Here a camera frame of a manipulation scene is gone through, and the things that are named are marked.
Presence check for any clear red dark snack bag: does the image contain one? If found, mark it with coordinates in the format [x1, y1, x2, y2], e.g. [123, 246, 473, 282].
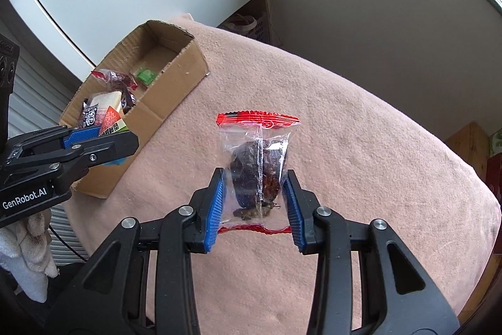
[216, 111, 300, 235]

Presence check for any pink table cloth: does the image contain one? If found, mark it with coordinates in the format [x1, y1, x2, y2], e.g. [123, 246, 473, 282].
[65, 15, 501, 334]

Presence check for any brown cardboard box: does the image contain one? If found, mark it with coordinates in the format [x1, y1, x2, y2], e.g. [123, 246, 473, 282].
[60, 20, 209, 199]

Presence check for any white glove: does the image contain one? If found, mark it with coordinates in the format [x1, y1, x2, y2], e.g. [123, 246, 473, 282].
[1, 209, 59, 304]

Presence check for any green jelly cup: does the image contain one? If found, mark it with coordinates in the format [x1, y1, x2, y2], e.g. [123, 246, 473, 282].
[98, 106, 128, 136]

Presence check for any Snickers bar English label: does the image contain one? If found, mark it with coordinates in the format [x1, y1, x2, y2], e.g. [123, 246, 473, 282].
[78, 101, 98, 128]

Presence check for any green packet in box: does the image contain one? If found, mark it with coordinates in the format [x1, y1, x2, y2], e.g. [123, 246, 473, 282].
[134, 66, 158, 89]

